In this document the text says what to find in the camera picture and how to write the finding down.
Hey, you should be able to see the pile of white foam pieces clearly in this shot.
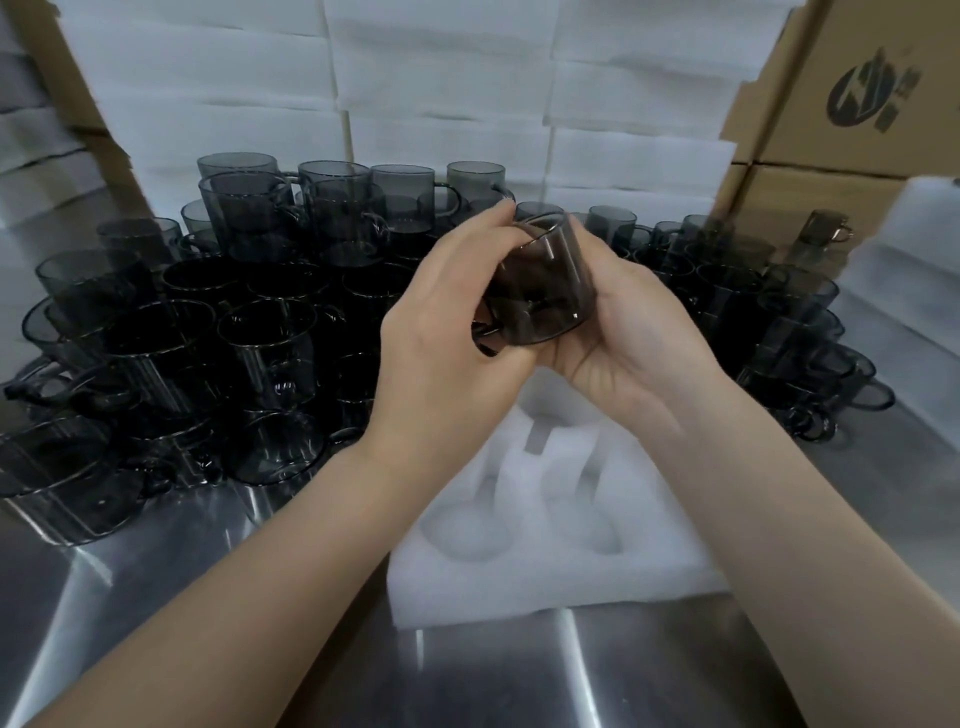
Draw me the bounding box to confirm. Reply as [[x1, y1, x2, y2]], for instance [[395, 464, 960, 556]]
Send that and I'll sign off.
[[834, 175, 960, 455]]

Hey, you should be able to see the person's right forearm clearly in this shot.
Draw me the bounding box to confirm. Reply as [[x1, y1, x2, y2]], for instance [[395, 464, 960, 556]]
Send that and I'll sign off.
[[637, 369, 960, 728]]

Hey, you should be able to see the plain brown cardboard box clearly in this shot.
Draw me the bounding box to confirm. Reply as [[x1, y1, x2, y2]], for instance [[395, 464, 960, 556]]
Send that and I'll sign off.
[[711, 160, 913, 260]]

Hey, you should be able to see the smoky glass mug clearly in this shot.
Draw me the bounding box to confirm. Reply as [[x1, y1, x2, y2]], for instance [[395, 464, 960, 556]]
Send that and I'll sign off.
[[471, 213, 598, 358]]

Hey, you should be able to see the person's left forearm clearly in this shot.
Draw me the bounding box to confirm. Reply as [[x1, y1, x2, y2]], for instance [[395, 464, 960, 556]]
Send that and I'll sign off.
[[26, 429, 425, 728]]

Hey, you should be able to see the white moulded foam tray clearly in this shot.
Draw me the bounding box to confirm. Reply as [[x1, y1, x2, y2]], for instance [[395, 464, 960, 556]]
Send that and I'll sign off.
[[385, 366, 733, 633]]

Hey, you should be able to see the stack of white foam sheets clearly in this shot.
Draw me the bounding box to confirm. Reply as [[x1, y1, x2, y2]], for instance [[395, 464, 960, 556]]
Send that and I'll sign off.
[[54, 0, 810, 226]]

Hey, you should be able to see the group of dark glass cups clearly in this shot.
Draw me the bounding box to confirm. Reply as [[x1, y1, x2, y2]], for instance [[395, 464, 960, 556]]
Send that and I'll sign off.
[[0, 151, 898, 549]]

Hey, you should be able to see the person's right hand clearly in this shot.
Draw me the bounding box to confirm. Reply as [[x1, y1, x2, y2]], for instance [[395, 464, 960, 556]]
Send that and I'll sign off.
[[535, 256, 723, 423]]

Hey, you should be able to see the person's left hand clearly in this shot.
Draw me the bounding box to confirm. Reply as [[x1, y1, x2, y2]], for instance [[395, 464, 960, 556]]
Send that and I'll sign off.
[[366, 201, 541, 468]]

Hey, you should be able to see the cardboard box with black logo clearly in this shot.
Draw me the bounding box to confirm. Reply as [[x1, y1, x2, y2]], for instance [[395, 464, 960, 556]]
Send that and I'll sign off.
[[718, 0, 960, 180]]

